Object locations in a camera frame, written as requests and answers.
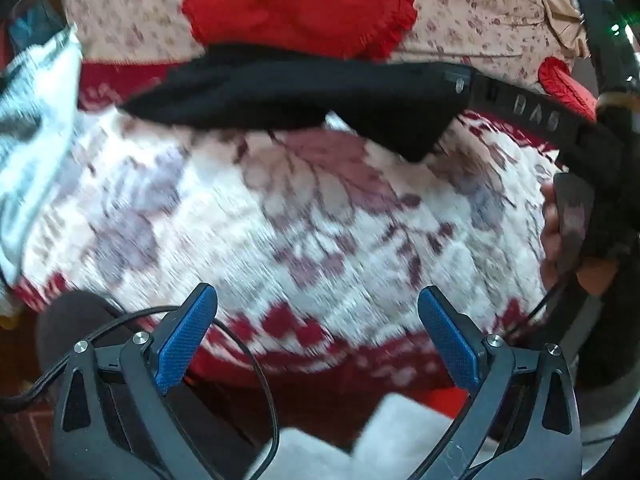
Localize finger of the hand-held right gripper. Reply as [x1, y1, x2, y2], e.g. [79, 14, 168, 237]
[442, 66, 602, 153]

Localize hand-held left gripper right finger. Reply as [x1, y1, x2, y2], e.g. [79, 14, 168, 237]
[407, 285, 583, 480]

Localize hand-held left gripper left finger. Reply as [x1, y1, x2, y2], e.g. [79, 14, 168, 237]
[50, 282, 221, 480]

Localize person's right hand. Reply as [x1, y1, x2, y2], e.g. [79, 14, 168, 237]
[539, 182, 618, 298]

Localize small red heart cushion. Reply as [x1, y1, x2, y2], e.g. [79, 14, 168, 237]
[539, 56, 601, 123]

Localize white fleece garment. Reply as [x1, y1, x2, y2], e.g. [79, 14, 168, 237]
[242, 392, 501, 480]

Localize beige ruffled pillow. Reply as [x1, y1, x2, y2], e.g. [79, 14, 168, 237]
[530, 0, 592, 58]

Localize floral beige bed sheet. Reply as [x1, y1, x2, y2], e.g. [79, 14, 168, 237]
[60, 0, 591, 68]

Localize red white patterned blanket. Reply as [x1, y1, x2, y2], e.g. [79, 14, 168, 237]
[10, 57, 566, 391]

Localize white grey knitted cloth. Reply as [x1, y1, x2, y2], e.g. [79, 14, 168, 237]
[0, 27, 83, 286]

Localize red knitted garment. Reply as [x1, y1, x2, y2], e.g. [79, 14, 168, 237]
[181, 0, 418, 58]

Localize black cable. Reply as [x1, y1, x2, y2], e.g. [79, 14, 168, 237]
[500, 285, 557, 341]
[0, 305, 280, 480]

